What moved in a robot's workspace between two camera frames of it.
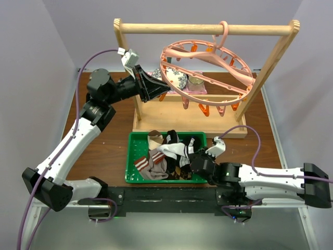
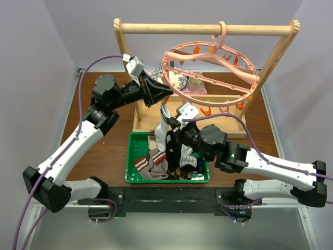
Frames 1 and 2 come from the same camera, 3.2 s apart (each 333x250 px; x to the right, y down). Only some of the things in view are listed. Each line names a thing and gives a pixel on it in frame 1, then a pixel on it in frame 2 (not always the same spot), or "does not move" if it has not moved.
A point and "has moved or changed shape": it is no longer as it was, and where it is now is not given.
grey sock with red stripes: (154, 169) does not move
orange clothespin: (162, 97) has moved or changed shape
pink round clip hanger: (205, 72) has moved or changed shape
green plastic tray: (137, 146) does not move
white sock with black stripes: (180, 150) → (160, 134)
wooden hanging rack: (219, 115) does not move
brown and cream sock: (155, 138) does not move
